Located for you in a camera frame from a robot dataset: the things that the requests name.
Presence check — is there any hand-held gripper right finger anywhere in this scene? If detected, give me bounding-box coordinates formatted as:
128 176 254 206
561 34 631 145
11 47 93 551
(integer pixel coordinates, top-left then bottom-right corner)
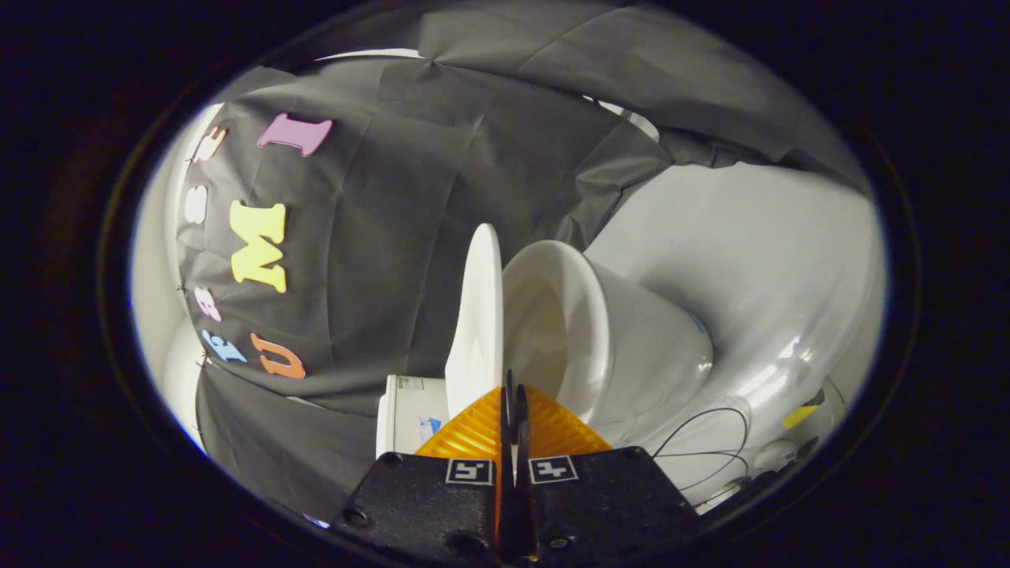
513 383 703 566

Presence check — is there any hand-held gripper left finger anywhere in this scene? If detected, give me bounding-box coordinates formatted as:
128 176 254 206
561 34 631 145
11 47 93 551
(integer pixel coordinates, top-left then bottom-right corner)
331 369 518 566

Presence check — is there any yellow tape piece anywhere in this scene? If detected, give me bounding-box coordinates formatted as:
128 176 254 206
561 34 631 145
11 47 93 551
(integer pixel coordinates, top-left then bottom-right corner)
781 390 827 432

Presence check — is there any black backdrop cloth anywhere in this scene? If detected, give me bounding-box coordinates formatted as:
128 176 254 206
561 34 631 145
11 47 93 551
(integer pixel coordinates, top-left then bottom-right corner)
175 3 869 523

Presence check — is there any thin black cable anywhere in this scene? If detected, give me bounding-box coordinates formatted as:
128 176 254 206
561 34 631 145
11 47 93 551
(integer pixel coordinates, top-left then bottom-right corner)
650 406 751 495

